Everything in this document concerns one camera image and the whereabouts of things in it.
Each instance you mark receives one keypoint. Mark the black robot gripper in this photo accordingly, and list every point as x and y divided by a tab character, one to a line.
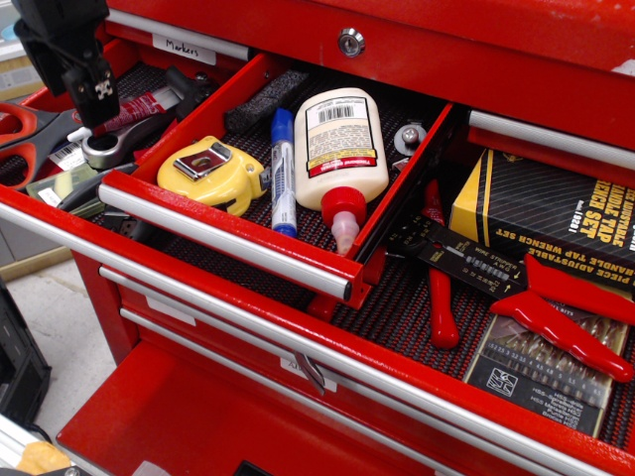
60	40

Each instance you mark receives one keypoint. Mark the red glue tube white cap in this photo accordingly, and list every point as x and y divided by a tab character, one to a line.
142	107

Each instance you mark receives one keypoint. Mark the black tool under drawer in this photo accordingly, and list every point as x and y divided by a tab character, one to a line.
124	224

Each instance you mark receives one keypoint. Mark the small red open drawer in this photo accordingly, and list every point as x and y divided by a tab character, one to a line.
239	229

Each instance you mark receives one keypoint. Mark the white wood glue bottle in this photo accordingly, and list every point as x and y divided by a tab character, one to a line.
340	161

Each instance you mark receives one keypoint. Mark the silver ratchet wrench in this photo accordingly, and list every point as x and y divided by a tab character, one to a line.
110	149

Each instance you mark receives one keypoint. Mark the orange grey scissors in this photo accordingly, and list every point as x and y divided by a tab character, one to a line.
28	137

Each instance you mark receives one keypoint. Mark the black utility knife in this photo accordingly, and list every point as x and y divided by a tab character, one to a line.
191	91

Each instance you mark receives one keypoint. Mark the green clear plastic box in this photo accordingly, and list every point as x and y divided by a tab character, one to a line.
73	191

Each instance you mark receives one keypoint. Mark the white markers label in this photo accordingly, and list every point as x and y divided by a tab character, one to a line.
184	49

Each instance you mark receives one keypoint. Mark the yellow tape measure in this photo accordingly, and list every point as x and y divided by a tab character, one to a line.
215	174

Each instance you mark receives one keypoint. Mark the black foam block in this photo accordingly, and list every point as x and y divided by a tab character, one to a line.
265	102

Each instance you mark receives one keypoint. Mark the blue white marker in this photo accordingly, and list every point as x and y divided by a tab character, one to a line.
283	217

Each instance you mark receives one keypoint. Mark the silver cabinet lock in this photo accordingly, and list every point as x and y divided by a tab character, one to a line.
351	42

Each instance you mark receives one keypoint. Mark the red metal tool chest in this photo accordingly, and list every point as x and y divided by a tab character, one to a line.
221	369

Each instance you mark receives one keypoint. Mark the black box on floor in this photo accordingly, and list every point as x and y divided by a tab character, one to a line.
25	373

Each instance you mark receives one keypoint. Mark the silver round metal part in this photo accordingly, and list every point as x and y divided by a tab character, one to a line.
408	138

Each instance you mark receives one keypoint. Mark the black yellow tap wrench box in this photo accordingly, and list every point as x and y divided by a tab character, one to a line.
582	225

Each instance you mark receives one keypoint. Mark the drill bit set case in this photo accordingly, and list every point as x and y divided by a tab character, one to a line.
523	368

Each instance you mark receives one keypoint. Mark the red handled pliers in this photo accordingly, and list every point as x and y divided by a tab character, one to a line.
444	333

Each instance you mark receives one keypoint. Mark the red handled wire stripper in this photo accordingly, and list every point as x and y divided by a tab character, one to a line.
526	290

